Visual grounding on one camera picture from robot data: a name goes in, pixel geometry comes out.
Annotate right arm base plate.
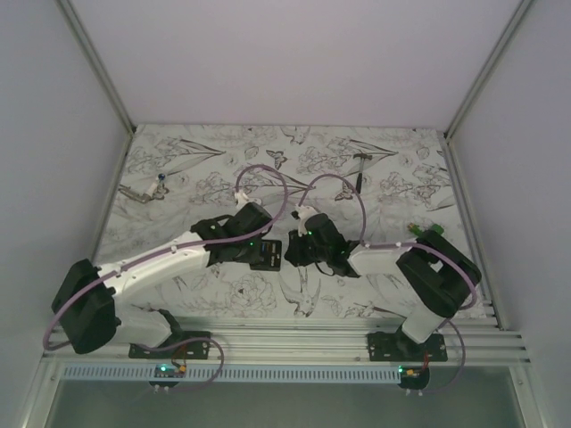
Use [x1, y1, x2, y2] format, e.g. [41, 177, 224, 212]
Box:
[367, 330, 448, 363]

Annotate controller board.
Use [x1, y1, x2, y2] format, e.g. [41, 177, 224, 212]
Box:
[149, 363, 186, 393]
[398, 366, 430, 396]

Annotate black fuse box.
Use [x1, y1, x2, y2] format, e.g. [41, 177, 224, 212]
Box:
[249, 240, 282, 272]

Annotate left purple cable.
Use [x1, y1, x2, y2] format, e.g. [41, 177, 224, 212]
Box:
[42, 164, 289, 391]

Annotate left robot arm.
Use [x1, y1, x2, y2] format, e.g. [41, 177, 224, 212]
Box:
[51, 202, 276, 358]

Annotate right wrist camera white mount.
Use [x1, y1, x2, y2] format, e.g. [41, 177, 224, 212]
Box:
[291, 205, 318, 222]

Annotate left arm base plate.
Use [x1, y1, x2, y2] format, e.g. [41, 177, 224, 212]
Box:
[128, 331, 211, 361]

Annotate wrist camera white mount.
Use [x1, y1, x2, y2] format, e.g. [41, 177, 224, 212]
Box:
[234, 190, 250, 207]
[291, 205, 318, 222]

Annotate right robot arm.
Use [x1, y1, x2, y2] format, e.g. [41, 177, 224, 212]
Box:
[285, 208, 482, 361]

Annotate floral patterned mat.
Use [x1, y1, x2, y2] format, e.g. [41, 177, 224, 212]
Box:
[95, 124, 469, 318]

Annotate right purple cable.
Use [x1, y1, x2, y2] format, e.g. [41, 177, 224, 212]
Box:
[297, 174, 478, 396]

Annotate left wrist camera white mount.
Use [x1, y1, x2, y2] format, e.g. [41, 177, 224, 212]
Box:
[234, 190, 250, 207]

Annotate green connector part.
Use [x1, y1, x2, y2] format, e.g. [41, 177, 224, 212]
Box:
[408, 223, 444, 236]

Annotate small hammer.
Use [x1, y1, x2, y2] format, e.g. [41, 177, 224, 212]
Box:
[353, 152, 372, 194]

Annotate left controller board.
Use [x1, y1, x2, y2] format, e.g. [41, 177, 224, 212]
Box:
[149, 363, 186, 393]

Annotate slotted cable duct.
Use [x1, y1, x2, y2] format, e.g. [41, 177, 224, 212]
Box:
[62, 363, 400, 384]

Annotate aluminium rail frame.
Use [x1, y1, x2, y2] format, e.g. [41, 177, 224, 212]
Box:
[42, 311, 532, 365]

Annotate right controller board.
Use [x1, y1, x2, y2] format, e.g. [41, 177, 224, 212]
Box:
[398, 366, 430, 396]

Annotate purple cable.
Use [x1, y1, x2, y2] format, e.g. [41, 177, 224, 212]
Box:
[42, 164, 289, 391]
[297, 174, 478, 396]

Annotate metal latch with blue knob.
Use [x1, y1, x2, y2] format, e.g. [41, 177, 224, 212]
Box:
[118, 173, 170, 204]

